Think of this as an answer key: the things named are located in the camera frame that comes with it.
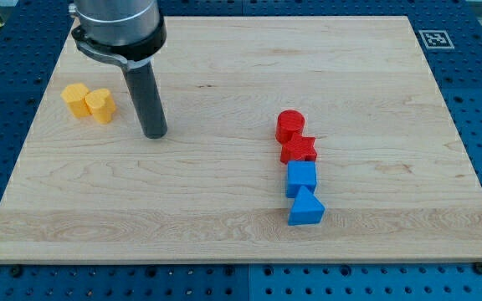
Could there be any red star block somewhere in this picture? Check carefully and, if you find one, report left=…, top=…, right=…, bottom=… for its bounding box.
left=279, top=134, right=317, bottom=164

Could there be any red cylinder block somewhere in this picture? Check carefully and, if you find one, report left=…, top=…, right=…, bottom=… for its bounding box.
left=275, top=110, right=305, bottom=144

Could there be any blue cube block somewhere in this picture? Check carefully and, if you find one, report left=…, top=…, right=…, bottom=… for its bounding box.
left=285, top=161, right=317, bottom=198

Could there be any blue triangle block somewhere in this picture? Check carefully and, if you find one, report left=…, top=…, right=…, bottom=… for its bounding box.
left=288, top=186, right=326, bottom=226

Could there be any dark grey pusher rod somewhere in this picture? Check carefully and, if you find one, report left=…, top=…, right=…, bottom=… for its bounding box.
left=123, top=60, right=167, bottom=139

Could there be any yellow heart block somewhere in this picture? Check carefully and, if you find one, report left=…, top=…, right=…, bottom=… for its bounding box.
left=85, top=88, right=116, bottom=124

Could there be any light wooden board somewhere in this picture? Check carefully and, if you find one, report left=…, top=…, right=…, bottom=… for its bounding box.
left=0, top=16, right=482, bottom=265

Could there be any yellow hexagon block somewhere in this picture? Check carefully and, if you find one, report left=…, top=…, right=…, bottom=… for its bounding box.
left=60, top=83, right=91, bottom=118

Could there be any white fiducial marker tag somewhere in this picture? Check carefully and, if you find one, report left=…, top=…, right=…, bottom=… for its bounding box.
left=418, top=29, right=454, bottom=49

